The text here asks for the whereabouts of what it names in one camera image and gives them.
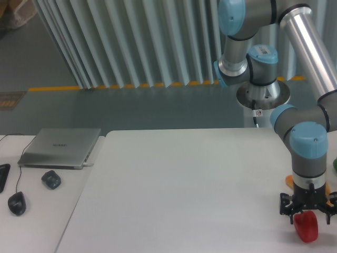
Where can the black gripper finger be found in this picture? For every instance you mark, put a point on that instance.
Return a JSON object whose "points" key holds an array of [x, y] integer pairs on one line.
{"points": [[288, 206], [328, 206]]}

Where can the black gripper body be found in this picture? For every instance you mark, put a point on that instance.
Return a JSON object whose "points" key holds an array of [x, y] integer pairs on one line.
{"points": [[309, 199]]}

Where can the red bell pepper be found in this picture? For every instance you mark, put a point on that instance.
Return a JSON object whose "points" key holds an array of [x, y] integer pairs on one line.
{"points": [[306, 226]]}

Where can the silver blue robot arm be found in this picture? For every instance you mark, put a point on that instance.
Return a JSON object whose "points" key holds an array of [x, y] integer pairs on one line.
{"points": [[304, 133]]}

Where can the triangular bread pastry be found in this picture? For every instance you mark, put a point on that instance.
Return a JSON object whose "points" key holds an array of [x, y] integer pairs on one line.
{"points": [[290, 184]]}

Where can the green pepper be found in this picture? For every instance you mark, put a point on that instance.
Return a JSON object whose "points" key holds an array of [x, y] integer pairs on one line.
{"points": [[335, 164]]}

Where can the dark earbuds case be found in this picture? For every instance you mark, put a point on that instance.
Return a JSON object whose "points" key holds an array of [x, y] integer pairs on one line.
{"points": [[51, 179]]}

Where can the white folding partition screen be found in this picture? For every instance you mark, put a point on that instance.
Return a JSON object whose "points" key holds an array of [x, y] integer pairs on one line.
{"points": [[152, 42]]}

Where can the silver closed laptop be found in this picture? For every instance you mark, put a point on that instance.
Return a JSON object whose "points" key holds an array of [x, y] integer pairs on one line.
{"points": [[60, 148]]}

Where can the black computer mouse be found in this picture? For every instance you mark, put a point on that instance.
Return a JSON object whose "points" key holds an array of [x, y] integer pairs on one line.
{"points": [[17, 203]]}

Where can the black keyboard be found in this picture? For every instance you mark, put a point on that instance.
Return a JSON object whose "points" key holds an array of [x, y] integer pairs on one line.
{"points": [[4, 171]]}

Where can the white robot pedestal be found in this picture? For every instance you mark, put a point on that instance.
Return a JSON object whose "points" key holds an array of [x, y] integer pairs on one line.
{"points": [[258, 102]]}

